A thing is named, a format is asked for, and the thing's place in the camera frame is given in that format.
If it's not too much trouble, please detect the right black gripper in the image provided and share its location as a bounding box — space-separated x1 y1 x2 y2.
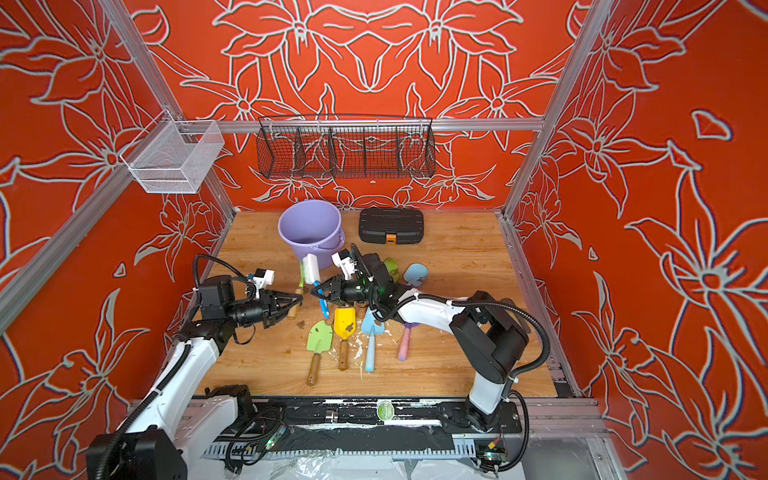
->
316 272 386 304

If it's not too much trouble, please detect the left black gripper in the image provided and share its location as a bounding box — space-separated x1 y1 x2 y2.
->
225 290 302 328

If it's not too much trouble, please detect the green square spade front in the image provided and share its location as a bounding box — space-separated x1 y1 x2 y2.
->
306 321 333 386

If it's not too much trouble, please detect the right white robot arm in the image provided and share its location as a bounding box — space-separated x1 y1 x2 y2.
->
301 245 551 422

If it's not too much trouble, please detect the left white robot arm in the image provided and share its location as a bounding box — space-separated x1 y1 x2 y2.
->
86 268 303 479

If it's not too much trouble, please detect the light blue trowel front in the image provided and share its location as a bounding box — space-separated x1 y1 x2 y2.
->
361 308 385 372

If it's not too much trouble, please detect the light blue trowel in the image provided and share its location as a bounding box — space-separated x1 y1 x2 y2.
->
401 263 429 287
361 308 385 372

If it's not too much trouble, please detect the purple plastic bucket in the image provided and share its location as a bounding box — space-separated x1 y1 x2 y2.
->
278 200 346 270

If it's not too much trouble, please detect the light blue trowel back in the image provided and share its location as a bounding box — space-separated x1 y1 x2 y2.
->
401 263 429 287

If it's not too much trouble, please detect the yellow square spade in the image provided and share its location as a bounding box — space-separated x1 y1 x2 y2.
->
333 307 357 371

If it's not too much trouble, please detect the black plastic tool case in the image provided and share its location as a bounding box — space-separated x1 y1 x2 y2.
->
358 207 425 245

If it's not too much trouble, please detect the green round sticker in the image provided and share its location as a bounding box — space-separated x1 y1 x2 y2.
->
376 400 395 422

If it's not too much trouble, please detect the purple trowel pink handle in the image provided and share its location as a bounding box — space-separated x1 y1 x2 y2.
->
397 323 418 362

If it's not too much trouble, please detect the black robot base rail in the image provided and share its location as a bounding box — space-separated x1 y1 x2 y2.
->
205 396 523 459

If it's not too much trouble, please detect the black wire wall basket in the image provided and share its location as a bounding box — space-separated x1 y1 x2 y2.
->
256 115 437 179

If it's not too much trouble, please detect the white wire mesh basket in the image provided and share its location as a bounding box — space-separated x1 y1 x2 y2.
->
118 110 225 195

